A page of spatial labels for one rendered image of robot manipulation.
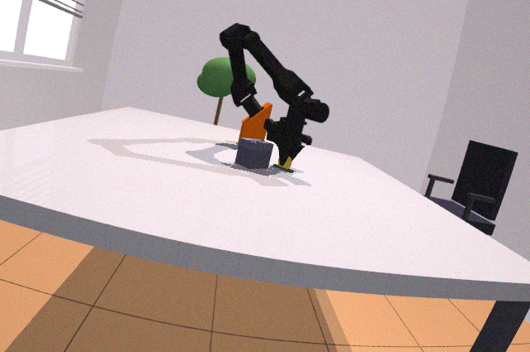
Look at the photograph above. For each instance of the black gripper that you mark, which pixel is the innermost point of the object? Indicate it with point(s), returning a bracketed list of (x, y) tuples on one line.
[(289, 140)]

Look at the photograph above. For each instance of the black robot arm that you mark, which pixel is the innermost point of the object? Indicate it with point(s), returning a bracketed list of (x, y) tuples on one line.
[(287, 84)]

